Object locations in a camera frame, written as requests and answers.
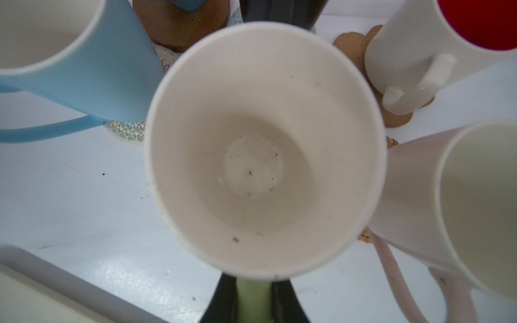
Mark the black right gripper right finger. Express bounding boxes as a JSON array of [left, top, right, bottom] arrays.
[[272, 280, 310, 323]]

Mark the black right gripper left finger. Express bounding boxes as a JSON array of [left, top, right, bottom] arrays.
[[199, 273, 237, 323]]

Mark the round woven rattan coaster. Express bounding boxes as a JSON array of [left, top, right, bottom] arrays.
[[358, 137, 399, 244]]

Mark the cream mug green handle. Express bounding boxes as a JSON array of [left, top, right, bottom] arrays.
[[144, 21, 389, 323]]

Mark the cream mug pink handle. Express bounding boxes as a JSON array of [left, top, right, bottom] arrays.
[[368, 121, 516, 322]]

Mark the multicolour stitched round coaster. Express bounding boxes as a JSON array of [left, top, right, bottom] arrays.
[[104, 44, 180, 145]]

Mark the flower-shaped cork coaster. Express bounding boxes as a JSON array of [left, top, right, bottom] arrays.
[[333, 25, 413, 128]]

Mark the blue mug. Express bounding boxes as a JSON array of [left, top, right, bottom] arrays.
[[1, 1, 164, 143], [170, 0, 206, 12]]

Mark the round wooden coaster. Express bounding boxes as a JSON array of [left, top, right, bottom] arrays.
[[132, 1, 230, 52]]

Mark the red and white mug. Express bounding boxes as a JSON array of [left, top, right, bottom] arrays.
[[365, 1, 516, 115]]

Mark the black mug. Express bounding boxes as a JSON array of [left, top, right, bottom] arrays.
[[239, 0, 329, 30]]

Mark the beige rubber tray mat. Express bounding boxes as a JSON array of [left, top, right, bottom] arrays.
[[1, 244, 164, 322]]

